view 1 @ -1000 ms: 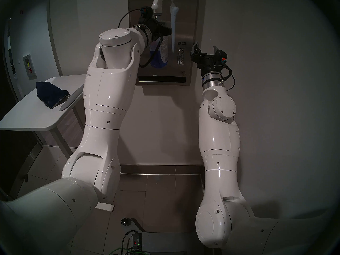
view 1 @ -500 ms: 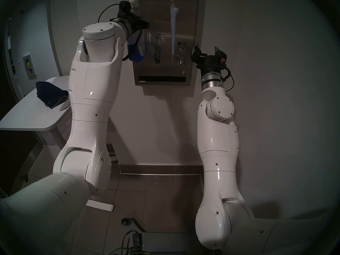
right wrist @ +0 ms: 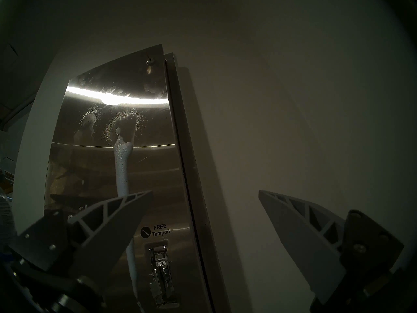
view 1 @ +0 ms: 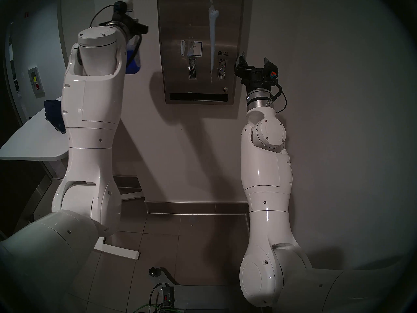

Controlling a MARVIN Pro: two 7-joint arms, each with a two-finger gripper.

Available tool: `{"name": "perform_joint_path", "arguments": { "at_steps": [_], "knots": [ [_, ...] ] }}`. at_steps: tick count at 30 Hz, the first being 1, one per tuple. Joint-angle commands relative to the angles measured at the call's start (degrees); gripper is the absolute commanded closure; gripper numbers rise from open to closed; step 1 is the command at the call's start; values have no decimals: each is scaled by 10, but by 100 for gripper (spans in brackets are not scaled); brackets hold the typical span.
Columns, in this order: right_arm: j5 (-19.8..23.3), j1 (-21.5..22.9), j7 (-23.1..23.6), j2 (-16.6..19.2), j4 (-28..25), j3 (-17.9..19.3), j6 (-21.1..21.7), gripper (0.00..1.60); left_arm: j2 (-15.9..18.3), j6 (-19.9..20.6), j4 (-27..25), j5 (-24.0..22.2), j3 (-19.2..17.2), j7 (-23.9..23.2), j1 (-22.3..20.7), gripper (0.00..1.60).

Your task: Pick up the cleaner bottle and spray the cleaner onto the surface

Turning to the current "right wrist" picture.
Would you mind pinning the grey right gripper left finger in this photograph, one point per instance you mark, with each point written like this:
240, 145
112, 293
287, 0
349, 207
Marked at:
110, 227

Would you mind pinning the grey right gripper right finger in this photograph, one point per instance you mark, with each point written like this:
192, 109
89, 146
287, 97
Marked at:
293, 231

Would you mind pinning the white cleaner foam streak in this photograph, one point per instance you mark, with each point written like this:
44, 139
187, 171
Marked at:
122, 172

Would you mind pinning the stainless steel wall dispenser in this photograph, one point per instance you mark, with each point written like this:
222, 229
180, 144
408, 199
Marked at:
153, 172

